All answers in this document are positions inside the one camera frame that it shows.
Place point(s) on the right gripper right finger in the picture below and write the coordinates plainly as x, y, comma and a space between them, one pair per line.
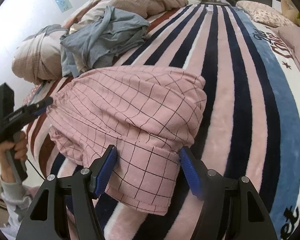
232, 209

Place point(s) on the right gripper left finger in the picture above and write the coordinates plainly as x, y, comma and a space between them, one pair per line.
46, 218

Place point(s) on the fingers of the left gripper side view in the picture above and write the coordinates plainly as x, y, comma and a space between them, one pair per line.
40, 107

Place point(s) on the pink checked pants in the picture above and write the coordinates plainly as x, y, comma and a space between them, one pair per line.
148, 113

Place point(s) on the person's left hand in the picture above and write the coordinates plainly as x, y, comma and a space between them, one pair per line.
21, 151

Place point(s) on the beige pink rumpled duvet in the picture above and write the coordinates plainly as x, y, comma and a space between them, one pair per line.
42, 57

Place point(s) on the grey star-print left sleeve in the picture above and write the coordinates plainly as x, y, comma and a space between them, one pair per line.
17, 198

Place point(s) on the grey-blue crumpled garment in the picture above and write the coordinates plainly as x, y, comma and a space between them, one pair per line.
96, 44

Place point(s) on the floral pink pillow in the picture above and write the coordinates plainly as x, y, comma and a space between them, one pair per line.
264, 14

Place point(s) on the brown plush toy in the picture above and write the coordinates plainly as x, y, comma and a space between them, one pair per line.
290, 11

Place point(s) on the blue wall sticker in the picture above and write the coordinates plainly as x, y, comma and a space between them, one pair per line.
63, 5

